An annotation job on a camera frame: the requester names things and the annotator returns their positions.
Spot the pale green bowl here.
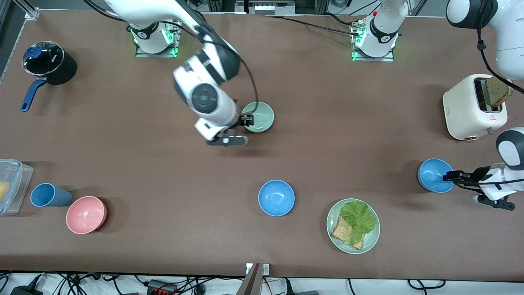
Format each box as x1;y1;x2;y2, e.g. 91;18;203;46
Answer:
241;102;275;134

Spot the blue bowl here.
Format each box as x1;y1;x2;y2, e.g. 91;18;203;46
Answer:
258;180;295;217
418;159;456;193

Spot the pink bowl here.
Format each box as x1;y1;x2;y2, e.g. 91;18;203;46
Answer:
66;196;108;235

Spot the cream white toaster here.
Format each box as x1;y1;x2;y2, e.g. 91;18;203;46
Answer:
443;74;508;141

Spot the brown bread slice in toaster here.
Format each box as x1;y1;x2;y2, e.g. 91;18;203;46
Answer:
486;75;514;109

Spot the green lettuce leaf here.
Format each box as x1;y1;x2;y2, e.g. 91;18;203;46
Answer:
341;200;377;245

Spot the pale green plate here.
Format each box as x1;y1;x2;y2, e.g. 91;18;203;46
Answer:
326;198;381;254

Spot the gray control box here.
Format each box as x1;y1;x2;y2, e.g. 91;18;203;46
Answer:
235;0;296;15

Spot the black orange power strip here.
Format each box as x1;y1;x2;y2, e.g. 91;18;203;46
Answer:
147;279;177;295

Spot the blue plastic cup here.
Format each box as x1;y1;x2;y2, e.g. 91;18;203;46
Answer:
30;183;73;207

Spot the glass pot lid blue knob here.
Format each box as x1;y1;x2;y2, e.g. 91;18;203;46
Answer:
22;41;65;77

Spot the clear plastic food container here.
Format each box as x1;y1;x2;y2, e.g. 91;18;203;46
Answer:
0;159;34;216

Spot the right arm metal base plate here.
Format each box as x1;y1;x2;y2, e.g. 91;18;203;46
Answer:
135;18;181;58

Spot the black looped floor cable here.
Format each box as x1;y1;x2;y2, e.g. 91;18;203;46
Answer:
407;279;446;290

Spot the long black table cable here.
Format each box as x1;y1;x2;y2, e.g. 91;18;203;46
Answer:
265;15;361;36

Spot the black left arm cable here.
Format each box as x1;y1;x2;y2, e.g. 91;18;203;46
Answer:
454;0;524;186

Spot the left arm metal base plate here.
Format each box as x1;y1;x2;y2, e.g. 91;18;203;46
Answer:
351;20;396;62

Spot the gray metal post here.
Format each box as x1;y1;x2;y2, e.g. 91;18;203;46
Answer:
236;263;261;295

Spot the black pot blue handle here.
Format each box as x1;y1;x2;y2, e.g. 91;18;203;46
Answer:
21;50;77;112

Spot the aluminium frame corner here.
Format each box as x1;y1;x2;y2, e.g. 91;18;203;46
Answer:
20;0;40;20

